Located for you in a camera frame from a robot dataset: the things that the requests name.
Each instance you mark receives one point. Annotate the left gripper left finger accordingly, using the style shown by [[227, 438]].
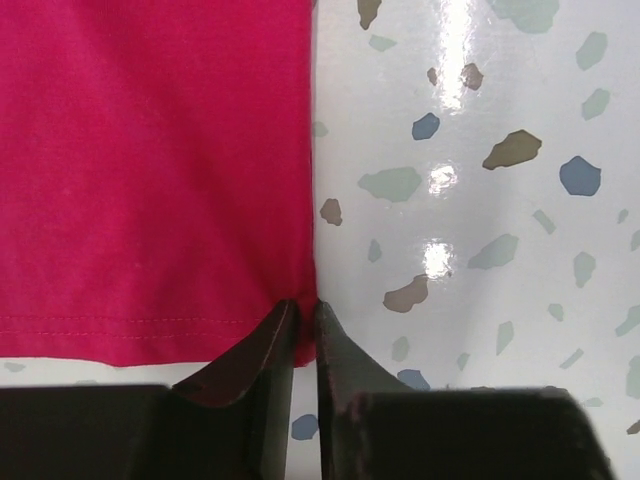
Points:
[[229, 420]]

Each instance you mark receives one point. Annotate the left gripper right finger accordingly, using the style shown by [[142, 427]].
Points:
[[373, 426]]

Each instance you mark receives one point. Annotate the magenta t-shirt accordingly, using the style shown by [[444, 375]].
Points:
[[156, 176]]

